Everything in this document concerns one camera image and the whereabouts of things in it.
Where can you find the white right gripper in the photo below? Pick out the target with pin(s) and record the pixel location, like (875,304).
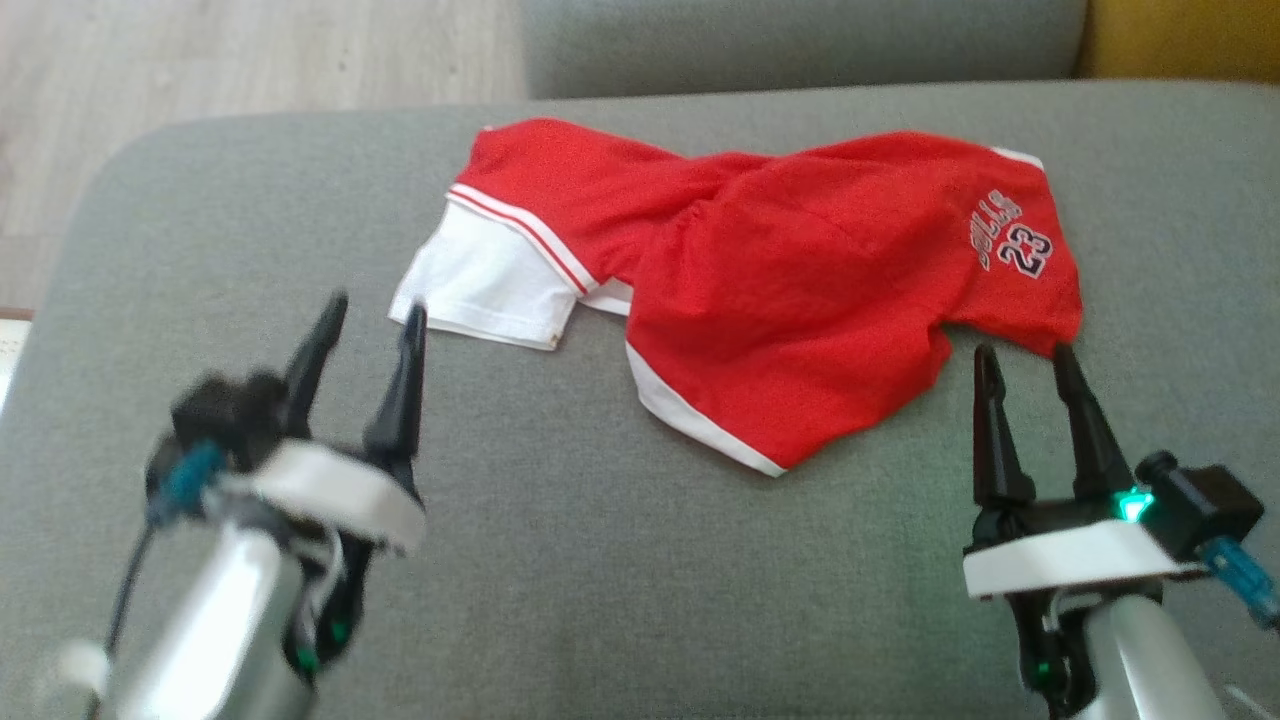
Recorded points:
(1070,555)

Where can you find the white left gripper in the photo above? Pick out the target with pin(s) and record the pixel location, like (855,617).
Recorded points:
(340,490)

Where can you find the red shorts white trim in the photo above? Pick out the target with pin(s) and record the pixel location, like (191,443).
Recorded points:
(800,330)

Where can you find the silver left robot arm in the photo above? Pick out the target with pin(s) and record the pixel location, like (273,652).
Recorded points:
(220,630)

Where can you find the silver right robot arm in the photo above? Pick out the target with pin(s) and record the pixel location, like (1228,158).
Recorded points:
(1140,660)

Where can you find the grey sofa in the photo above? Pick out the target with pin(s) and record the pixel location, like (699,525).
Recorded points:
(600,600)

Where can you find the yellow cushion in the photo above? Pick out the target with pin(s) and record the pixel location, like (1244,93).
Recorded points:
(1180,35)

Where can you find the grey sofa back cushion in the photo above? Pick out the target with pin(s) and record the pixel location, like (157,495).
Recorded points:
(800,40)

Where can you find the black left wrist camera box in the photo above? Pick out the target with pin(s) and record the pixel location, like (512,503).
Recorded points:
(225,410)

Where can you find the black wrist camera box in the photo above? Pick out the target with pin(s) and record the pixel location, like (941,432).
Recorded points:
(225,410)
(1205,500)

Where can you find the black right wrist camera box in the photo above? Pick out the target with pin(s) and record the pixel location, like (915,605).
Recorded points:
(1205,500)

